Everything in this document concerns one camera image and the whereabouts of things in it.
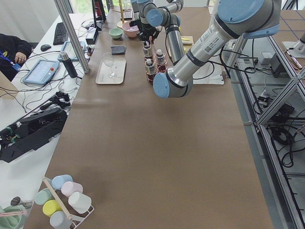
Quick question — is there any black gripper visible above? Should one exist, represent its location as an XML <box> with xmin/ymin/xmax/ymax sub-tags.
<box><xmin>137</xmin><ymin>24</ymin><xmax>160</xmax><ymax>42</ymax></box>

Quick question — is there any tea bottle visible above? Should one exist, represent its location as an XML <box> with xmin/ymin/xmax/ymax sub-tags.
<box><xmin>145</xmin><ymin>59</ymin><xmax>156</xmax><ymax>84</ymax></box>
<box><xmin>156</xmin><ymin>49</ymin><xmax>167</xmax><ymax>72</ymax></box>
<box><xmin>143</xmin><ymin>43</ymin><xmax>153</xmax><ymax>61</ymax></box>

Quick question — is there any copper wire bottle basket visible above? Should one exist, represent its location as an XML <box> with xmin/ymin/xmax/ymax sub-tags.
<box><xmin>143</xmin><ymin>42</ymin><xmax>168</xmax><ymax>74</ymax></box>

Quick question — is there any pink bowl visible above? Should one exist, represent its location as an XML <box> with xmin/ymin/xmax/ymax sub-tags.
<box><xmin>122</xmin><ymin>21</ymin><xmax>139</xmax><ymax>38</ymax></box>

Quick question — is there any green bowl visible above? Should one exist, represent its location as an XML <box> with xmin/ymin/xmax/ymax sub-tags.
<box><xmin>109</xmin><ymin>28</ymin><xmax>123</xmax><ymax>39</ymax></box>

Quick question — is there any grey folded cloth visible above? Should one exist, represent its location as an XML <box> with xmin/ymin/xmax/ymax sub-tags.
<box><xmin>111</xmin><ymin>45</ymin><xmax>126</xmax><ymax>55</ymax></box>

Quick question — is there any wooden stand with pegs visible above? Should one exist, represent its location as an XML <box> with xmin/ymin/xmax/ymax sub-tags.
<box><xmin>112</xmin><ymin>0</ymin><xmax>133</xmax><ymax>29</ymax></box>

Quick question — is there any bamboo cutting board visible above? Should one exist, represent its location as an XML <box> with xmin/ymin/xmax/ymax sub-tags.
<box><xmin>181</xmin><ymin>36</ymin><xmax>193</xmax><ymax>45</ymax></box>

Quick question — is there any clear wine glass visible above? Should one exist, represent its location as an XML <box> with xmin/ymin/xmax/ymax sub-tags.
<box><xmin>103</xmin><ymin>52</ymin><xmax>115</xmax><ymax>78</ymax></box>

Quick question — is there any cream rabbit tray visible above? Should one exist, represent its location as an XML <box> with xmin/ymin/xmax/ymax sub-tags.
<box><xmin>95</xmin><ymin>59</ymin><xmax>126</xmax><ymax>85</ymax></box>

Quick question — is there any blue teach pendant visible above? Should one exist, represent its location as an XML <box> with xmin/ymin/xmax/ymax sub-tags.
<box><xmin>61</xmin><ymin>41</ymin><xmax>86</xmax><ymax>62</ymax></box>
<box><xmin>22</xmin><ymin>60</ymin><xmax>60</xmax><ymax>85</ymax></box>

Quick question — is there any black keyboard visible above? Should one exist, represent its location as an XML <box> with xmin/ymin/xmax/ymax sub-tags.
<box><xmin>53</xmin><ymin>22</ymin><xmax>68</xmax><ymax>45</ymax></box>

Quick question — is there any dark thermos bottle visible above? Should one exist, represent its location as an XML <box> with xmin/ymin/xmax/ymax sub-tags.
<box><xmin>60</xmin><ymin>52</ymin><xmax>78</xmax><ymax>78</ymax></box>

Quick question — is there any black computer mouse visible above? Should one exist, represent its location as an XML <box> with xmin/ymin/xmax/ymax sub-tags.
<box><xmin>40</xmin><ymin>44</ymin><xmax>52</xmax><ymax>52</ymax></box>

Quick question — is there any seated person dark jacket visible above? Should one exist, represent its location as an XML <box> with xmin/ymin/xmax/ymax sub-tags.
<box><xmin>0</xmin><ymin>33</ymin><xmax>32</xmax><ymax>81</ymax></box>

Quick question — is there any blue cup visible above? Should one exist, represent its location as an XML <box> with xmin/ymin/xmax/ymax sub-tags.
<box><xmin>51</xmin><ymin>174</ymin><xmax>73</xmax><ymax>190</ymax></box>

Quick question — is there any pink cup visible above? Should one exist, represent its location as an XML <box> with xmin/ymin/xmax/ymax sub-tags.
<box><xmin>61</xmin><ymin>181</ymin><xmax>83</xmax><ymax>197</ymax></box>

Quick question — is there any white cup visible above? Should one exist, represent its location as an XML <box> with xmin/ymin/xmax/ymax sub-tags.
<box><xmin>68</xmin><ymin>192</ymin><xmax>92</xmax><ymax>214</ymax></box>

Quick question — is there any green cup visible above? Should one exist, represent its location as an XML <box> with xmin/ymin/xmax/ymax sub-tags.
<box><xmin>34</xmin><ymin>188</ymin><xmax>54</xmax><ymax>205</ymax></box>

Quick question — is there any yellow cup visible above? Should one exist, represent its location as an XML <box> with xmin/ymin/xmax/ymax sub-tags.
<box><xmin>42</xmin><ymin>199</ymin><xmax>62</xmax><ymax>217</ymax></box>

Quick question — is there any grey cup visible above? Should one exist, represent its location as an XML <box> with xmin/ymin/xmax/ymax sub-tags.
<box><xmin>50</xmin><ymin>211</ymin><xmax>72</xmax><ymax>229</ymax></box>

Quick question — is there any steel cone jigger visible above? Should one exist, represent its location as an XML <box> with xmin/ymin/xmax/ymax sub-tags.
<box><xmin>10</xmin><ymin>197</ymin><xmax>32</xmax><ymax>209</ymax></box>

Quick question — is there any aluminium frame post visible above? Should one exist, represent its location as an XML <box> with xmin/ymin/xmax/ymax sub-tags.
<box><xmin>54</xmin><ymin>0</ymin><xmax>90</xmax><ymax>73</ymax></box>

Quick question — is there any white wire cup rack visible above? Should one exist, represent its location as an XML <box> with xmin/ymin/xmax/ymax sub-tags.
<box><xmin>42</xmin><ymin>177</ymin><xmax>95</xmax><ymax>229</ymax></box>

